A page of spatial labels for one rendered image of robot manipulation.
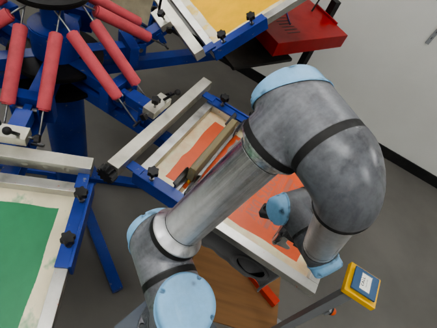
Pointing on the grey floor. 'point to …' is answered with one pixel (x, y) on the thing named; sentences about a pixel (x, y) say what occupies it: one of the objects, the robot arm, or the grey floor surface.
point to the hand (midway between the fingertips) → (272, 239)
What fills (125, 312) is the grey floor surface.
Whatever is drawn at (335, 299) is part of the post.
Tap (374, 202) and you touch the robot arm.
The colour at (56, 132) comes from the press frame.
